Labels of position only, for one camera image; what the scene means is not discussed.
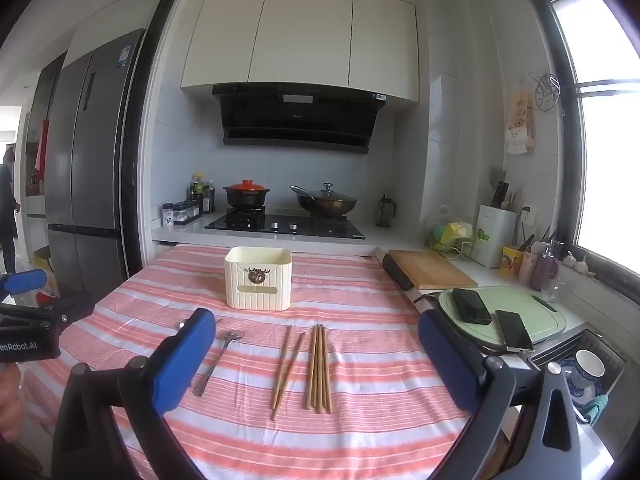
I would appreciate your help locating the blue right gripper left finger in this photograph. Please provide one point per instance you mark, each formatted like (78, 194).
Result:
(87, 443)

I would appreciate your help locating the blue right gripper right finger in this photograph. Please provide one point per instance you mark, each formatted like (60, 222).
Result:
(545, 442)

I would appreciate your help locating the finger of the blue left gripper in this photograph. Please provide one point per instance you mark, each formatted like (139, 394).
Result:
(17, 283)

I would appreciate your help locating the steel spoon with ridged handle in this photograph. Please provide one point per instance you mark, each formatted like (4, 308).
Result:
(229, 339)

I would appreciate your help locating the wooden chopstick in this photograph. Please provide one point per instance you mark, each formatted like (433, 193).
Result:
(316, 401)
(321, 395)
(327, 402)
(287, 376)
(279, 376)
(311, 369)

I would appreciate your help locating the person's left hand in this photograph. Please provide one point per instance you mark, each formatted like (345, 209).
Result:
(11, 407)

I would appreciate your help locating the black smartphone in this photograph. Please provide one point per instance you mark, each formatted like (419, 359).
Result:
(516, 337)
(470, 306)

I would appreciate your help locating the person in background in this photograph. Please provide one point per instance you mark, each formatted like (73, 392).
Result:
(9, 206)

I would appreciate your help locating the green cutting board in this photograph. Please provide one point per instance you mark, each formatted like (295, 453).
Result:
(540, 322)

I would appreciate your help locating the blue white mug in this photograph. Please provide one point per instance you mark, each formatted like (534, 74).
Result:
(583, 373)

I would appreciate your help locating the wooden cutting board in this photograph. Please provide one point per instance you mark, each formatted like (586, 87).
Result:
(430, 271)

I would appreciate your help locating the pink striped tablecloth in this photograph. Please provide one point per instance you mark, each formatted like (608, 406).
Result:
(392, 417)

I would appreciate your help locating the yellow green bag bundle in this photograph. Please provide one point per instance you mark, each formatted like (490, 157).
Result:
(451, 237)

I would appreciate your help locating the black rolled mat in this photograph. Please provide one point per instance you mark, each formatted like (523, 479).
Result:
(396, 273)

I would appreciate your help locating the white knife block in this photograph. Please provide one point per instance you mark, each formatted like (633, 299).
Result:
(494, 229)

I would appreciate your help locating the spice jar rack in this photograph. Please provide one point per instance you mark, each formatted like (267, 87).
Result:
(181, 213)

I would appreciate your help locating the glass french press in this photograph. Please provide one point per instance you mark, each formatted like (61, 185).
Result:
(386, 212)

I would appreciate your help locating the grey refrigerator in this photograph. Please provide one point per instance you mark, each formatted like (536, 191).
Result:
(82, 168)

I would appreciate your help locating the cream utensil holder box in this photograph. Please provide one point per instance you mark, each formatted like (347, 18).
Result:
(258, 278)

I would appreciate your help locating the condiment bottles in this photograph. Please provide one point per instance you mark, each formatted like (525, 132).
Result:
(202, 193)

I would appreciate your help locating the dark wok with lid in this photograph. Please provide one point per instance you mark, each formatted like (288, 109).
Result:
(326, 202)

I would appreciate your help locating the black pot red lid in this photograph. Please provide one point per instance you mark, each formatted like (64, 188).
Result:
(246, 194)

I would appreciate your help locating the black gas cooktop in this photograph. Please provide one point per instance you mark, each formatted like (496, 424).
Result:
(260, 222)

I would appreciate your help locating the black range hood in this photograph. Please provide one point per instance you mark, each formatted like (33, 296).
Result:
(298, 115)

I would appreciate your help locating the window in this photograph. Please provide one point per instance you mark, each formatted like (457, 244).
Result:
(594, 50)

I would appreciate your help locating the hanging wall towel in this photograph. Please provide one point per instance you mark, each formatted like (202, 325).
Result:
(520, 123)

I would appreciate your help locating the white wall cabinets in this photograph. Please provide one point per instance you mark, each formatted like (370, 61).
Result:
(369, 45)

